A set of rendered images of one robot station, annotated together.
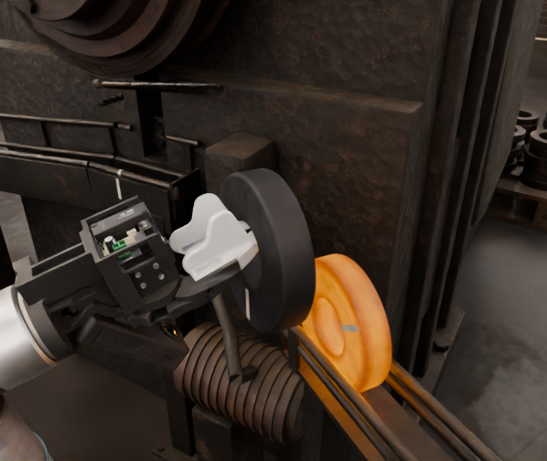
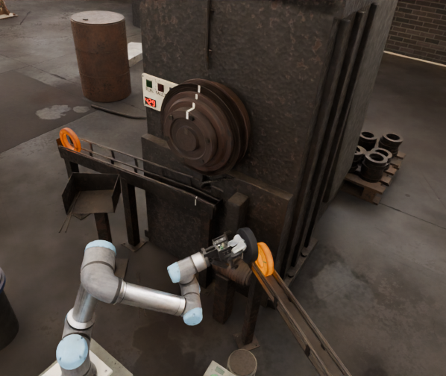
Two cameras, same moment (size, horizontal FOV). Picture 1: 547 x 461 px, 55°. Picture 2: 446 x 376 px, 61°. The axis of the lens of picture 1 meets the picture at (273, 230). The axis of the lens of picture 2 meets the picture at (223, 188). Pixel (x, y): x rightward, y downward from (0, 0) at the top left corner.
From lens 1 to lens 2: 1.18 m
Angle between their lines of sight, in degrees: 7
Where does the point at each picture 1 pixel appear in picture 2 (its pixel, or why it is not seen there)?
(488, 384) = (321, 271)
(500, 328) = (332, 248)
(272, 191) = (250, 236)
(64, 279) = (211, 253)
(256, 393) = (238, 272)
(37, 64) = (165, 151)
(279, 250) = (251, 249)
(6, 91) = (149, 154)
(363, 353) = (267, 268)
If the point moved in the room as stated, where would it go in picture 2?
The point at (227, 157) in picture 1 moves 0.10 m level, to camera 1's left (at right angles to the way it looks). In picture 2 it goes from (234, 204) to (215, 202)
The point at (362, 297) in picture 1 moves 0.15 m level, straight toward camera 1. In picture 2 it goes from (268, 256) to (262, 282)
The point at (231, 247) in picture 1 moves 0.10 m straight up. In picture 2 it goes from (241, 246) to (244, 229)
